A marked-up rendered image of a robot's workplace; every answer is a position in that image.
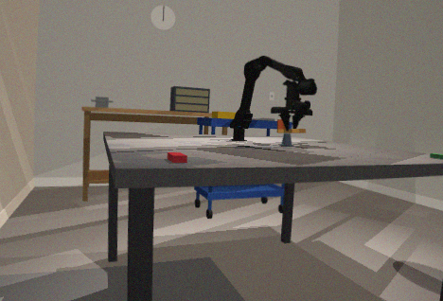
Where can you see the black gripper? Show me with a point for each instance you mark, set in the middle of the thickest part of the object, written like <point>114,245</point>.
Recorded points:
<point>285,112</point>

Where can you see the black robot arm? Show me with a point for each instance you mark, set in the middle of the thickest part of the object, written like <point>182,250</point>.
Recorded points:
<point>252,70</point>

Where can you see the red rectangular block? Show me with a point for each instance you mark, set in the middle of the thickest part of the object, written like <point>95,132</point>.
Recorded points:
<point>177,157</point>

